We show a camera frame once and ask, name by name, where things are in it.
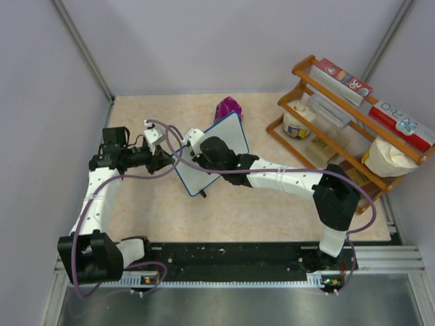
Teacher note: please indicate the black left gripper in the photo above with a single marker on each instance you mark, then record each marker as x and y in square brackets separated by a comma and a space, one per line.
[157, 162]

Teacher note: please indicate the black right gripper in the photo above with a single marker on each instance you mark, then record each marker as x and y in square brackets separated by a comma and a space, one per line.
[200, 159]

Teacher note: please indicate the blue framed whiteboard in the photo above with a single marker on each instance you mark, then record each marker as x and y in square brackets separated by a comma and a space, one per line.
[196, 179]

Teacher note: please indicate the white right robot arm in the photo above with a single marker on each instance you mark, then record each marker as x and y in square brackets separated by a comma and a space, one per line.
[334, 198]

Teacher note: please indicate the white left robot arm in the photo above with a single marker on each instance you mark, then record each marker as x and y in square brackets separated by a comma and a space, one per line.
[88, 254]

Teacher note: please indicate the magenta snack bag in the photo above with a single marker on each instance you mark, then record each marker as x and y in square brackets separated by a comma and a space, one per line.
[227, 106]

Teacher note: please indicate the white printed cup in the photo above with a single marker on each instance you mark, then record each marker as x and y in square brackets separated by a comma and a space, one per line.
[294, 127]

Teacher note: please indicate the wooden shelf rack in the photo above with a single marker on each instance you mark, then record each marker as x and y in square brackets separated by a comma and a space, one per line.
[340, 134]

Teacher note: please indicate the red foil box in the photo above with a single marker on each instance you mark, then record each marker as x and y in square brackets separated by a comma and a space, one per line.
[340, 81]

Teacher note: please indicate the beige paper bag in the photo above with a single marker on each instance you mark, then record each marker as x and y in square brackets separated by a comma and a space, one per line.
[385, 160]

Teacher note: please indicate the red white wrap box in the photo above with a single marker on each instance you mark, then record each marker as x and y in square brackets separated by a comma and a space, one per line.
[403, 125]

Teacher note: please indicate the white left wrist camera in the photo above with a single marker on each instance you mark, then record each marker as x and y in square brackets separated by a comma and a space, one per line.
[153, 135]

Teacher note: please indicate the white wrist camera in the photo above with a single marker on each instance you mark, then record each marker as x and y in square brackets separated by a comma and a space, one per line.
[153, 135]
[193, 138]

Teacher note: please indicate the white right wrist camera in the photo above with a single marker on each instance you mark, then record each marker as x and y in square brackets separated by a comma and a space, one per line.
[193, 138]

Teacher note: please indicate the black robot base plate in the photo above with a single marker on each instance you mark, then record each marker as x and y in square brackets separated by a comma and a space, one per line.
[243, 261]

